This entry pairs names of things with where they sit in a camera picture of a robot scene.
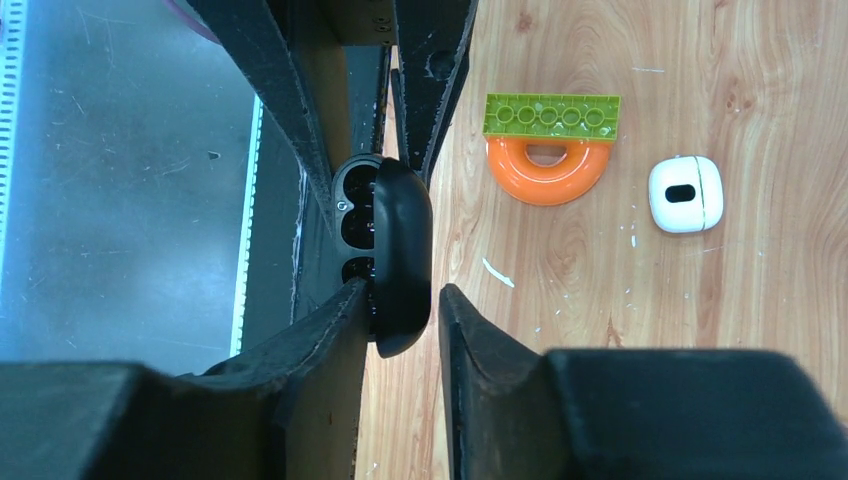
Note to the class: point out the black earbud case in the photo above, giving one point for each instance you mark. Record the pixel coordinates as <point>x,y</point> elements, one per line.
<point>383,222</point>

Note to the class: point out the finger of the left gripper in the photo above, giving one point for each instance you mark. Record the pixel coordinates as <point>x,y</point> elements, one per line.
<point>255,38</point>
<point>433,39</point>

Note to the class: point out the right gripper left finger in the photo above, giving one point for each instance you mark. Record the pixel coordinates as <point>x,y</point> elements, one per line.
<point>287,408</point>

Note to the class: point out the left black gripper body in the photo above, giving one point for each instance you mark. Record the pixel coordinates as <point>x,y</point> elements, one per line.
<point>337,22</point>

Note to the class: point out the white earbud charging case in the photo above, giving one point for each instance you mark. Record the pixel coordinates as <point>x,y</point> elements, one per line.
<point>686,194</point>

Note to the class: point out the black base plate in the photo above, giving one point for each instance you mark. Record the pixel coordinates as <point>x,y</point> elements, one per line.
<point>288,264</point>

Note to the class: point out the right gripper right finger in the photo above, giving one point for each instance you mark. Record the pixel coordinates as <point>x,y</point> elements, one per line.
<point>627,413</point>

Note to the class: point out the green toy brick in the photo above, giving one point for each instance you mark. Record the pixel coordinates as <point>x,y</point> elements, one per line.
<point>552,116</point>

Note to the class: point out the orange half ring block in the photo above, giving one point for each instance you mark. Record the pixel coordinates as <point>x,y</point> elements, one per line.
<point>578,169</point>

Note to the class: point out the slotted cable duct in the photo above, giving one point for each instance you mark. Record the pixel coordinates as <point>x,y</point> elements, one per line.
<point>14,20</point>

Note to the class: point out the white plastic scrap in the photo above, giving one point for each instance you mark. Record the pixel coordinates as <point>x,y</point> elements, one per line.
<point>505,279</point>

